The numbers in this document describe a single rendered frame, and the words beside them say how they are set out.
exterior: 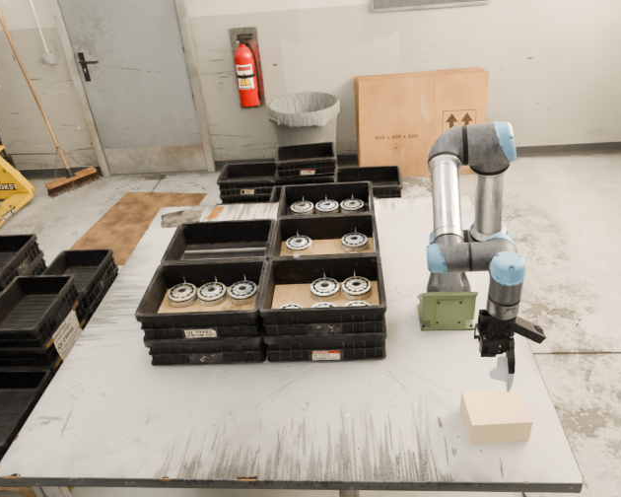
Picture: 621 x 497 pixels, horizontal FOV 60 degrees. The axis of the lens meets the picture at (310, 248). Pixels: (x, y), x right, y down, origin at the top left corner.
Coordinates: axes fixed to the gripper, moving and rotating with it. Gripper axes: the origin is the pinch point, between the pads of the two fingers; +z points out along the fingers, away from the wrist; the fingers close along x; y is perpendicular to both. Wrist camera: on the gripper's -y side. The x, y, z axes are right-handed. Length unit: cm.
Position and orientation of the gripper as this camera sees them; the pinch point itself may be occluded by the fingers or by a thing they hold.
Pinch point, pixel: (501, 370)
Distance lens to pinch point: 153.7
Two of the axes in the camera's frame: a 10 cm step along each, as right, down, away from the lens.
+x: 0.0, 5.3, -8.5
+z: 0.8, 8.4, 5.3
